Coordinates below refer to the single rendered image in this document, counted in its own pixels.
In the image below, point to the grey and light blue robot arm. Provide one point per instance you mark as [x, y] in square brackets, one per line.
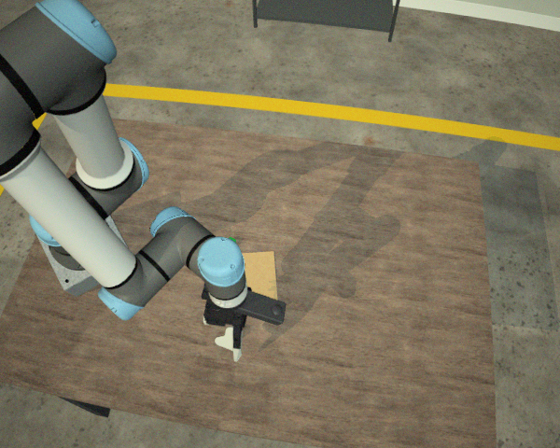
[54, 56]

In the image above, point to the tan mat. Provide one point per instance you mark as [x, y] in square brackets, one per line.
[260, 273]

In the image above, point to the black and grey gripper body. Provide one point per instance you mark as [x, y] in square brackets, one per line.
[216, 313]

